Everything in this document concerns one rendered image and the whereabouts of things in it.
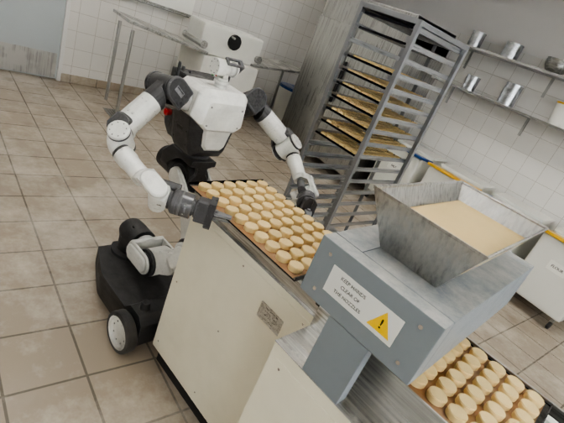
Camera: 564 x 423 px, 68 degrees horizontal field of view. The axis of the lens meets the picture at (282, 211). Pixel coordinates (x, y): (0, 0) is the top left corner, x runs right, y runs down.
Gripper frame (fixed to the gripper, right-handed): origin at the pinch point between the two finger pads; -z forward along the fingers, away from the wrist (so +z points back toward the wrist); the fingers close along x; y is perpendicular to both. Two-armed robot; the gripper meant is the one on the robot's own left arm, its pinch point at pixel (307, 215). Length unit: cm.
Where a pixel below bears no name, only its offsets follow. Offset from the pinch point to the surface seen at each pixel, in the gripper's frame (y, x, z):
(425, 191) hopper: 18, 39, -47
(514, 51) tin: 197, 114, 302
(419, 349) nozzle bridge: 11, 20, -92
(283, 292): -7.6, -8.4, -45.9
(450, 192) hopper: 31, 38, -35
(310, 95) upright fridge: 30, -12, 404
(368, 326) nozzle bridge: 3, 16, -85
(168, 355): -36, -77, -17
